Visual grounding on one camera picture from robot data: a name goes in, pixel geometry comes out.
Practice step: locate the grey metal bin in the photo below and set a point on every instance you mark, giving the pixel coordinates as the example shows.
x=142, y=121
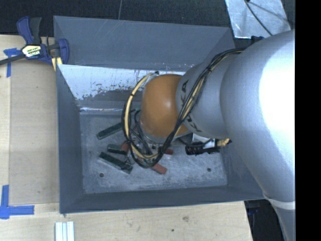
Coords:
x=100, y=44

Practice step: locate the pale wood board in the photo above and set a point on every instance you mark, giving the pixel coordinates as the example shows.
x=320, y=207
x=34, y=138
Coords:
x=32, y=134

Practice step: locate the red-brown flat block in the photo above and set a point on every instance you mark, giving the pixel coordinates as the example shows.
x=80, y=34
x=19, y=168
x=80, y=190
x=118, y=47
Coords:
x=169, y=151
x=125, y=147
x=160, y=169

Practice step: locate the black cylinder on white bracket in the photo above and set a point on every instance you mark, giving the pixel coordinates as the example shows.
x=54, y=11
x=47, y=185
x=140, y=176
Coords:
x=198, y=148

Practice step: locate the dark green flat block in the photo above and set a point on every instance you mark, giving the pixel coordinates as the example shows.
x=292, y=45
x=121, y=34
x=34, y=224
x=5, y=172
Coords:
x=116, y=149
x=109, y=131
x=114, y=161

